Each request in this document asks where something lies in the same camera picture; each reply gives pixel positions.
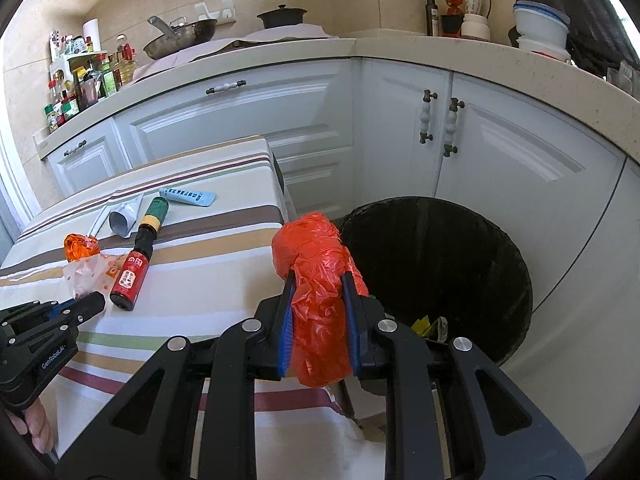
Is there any orange wrapper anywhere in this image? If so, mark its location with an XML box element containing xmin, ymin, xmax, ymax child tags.
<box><xmin>63</xmin><ymin>232</ymin><xmax>101</xmax><ymax>262</ymax></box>

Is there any person's left hand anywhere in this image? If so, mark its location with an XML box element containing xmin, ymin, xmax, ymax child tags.
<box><xmin>7</xmin><ymin>402</ymin><xmax>55</xmax><ymax>453</ymax></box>

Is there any black lidded pot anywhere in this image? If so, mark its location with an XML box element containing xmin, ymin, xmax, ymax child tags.
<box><xmin>257</xmin><ymin>4</ymin><xmax>308</xmax><ymax>30</ymax></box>

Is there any dark hanging cloth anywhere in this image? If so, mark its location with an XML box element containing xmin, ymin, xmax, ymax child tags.
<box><xmin>517</xmin><ymin>0</ymin><xmax>636</xmax><ymax>73</ymax></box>

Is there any black trash bin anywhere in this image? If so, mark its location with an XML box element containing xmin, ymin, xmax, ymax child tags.
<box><xmin>332</xmin><ymin>196</ymin><xmax>534</xmax><ymax>366</ymax></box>

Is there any white door frame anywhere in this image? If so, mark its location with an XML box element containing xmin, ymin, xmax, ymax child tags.
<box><xmin>0</xmin><ymin>125</ymin><xmax>43</xmax><ymax>246</ymax></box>

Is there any silver grey tube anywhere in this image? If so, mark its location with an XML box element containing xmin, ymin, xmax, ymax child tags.
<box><xmin>109</xmin><ymin>195</ymin><xmax>146</xmax><ymax>237</ymax></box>

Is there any white container blue rim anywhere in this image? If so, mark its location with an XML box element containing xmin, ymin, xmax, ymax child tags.
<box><xmin>512</xmin><ymin>0</ymin><xmax>571</xmax><ymax>48</ymax></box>

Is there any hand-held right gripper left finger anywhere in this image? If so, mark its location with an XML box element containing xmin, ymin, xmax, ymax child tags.
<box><xmin>55</xmin><ymin>274</ymin><xmax>301</xmax><ymax>480</ymax></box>

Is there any group of condiment bottles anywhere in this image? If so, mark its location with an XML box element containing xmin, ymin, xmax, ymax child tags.
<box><xmin>44</xmin><ymin>30</ymin><xmax>138</xmax><ymax>133</ymax></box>

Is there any light blue tube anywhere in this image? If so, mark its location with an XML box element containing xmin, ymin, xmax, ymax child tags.
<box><xmin>159</xmin><ymin>186</ymin><xmax>217</xmax><ymax>208</ymax></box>

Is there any white wall holder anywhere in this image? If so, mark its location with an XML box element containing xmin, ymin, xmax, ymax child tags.
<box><xmin>194</xmin><ymin>0</ymin><xmax>236</xmax><ymax>23</ymax></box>

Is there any striped tablecloth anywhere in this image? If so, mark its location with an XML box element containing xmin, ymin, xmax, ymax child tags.
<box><xmin>0</xmin><ymin>135</ymin><xmax>366</xmax><ymax>480</ymax></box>

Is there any white jar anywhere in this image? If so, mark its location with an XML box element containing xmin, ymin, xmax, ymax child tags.
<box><xmin>460</xmin><ymin>12</ymin><xmax>492</xmax><ymax>42</ymax></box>

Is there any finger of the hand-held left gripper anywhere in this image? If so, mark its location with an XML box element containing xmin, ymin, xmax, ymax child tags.
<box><xmin>50</xmin><ymin>291</ymin><xmax>107</xmax><ymax>333</ymax></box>
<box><xmin>0</xmin><ymin>299</ymin><xmax>76</xmax><ymax>328</ymax></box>

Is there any white container red rim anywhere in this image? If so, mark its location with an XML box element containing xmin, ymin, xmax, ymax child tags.
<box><xmin>517</xmin><ymin>36</ymin><xmax>571</xmax><ymax>63</ymax></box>

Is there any white spice rack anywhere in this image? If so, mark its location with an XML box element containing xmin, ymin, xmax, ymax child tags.
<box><xmin>49</xmin><ymin>52</ymin><xmax>108</xmax><ymax>78</ymax></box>

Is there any translucent orange-dotted plastic bag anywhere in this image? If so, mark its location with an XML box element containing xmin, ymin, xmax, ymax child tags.
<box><xmin>62</xmin><ymin>252</ymin><xmax>128</xmax><ymax>301</ymax></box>

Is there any steel wok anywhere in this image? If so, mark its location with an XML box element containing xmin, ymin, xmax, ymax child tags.
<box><xmin>142</xmin><ymin>16</ymin><xmax>218</xmax><ymax>61</ymax></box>

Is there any white cabinet door handle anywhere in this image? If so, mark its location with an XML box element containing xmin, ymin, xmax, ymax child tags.
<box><xmin>419</xmin><ymin>90</ymin><xmax>438</xmax><ymax>143</ymax></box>
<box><xmin>443</xmin><ymin>98</ymin><xmax>465</xmax><ymax>157</ymax></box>

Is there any pale stove cover cloth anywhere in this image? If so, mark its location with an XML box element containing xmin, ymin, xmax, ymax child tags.
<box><xmin>132</xmin><ymin>25</ymin><xmax>341</xmax><ymax>81</ymax></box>

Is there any red small bottle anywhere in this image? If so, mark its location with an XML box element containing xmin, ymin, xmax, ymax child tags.
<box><xmin>109</xmin><ymin>252</ymin><xmax>151</xmax><ymax>312</ymax></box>

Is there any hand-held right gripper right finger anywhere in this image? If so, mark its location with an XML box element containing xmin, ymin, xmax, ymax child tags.
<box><xmin>341</xmin><ymin>271</ymin><xmax>588</xmax><ymax>480</ymax></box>

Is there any long drawer handle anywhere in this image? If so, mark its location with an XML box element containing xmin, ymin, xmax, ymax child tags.
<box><xmin>206</xmin><ymin>80</ymin><xmax>247</xmax><ymax>95</ymax></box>

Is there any paper towel roll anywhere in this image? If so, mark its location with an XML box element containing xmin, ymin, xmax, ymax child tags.
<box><xmin>82</xmin><ymin>18</ymin><xmax>101</xmax><ymax>53</ymax></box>

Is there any orange-red plastic bag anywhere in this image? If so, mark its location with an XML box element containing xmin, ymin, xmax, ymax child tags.
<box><xmin>271</xmin><ymin>211</ymin><xmax>371</xmax><ymax>389</ymax></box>

